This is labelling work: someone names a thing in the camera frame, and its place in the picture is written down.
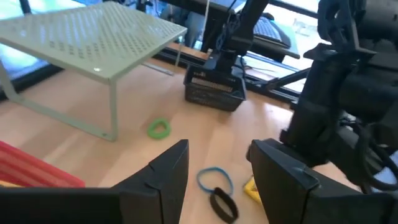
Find narrow yellow crayon box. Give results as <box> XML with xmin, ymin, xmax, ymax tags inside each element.
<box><xmin>243</xmin><ymin>176</ymin><xmax>262</xmax><ymax>205</ymax></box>

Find red plastic basket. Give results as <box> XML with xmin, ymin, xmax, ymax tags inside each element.
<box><xmin>0</xmin><ymin>139</ymin><xmax>85</xmax><ymax>189</ymax></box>

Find black keyboard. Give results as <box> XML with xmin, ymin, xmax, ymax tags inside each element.
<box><xmin>253</xmin><ymin>15</ymin><xmax>292</xmax><ymax>47</ymax></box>

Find black right camera cable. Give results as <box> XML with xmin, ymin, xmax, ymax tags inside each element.
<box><xmin>354</xmin><ymin>124</ymin><xmax>398</xmax><ymax>191</ymax></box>

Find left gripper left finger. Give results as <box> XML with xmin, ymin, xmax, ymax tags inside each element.
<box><xmin>112</xmin><ymin>139</ymin><xmax>190</xmax><ymax>224</ymax></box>

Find blue rubber band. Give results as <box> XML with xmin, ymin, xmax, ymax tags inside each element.
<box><xmin>195</xmin><ymin>167</ymin><xmax>234</xmax><ymax>195</ymax></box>

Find black plastic basket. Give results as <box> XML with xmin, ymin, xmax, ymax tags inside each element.
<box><xmin>183</xmin><ymin>63</ymin><xmax>247</xmax><ymax>112</ymax></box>

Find green perforated metal shelf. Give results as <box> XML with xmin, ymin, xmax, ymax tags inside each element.
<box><xmin>0</xmin><ymin>1</ymin><xmax>188</xmax><ymax>142</ymax></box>

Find black rubber band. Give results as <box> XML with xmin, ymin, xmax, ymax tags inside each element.
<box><xmin>209</xmin><ymin>187</ymin><xmax>239</xmax><ymax>224</ymax></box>

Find green coil wristband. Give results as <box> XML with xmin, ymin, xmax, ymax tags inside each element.
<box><xmin>147</xmin><ymin>117</ymin><xmax>172</xmax><ymax>140</ymax></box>

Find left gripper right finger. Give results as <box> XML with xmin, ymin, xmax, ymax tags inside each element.
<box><xmin>248</xmin><ymin>139</ymin><xmax>393</xmax><ymax>224</ymax></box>

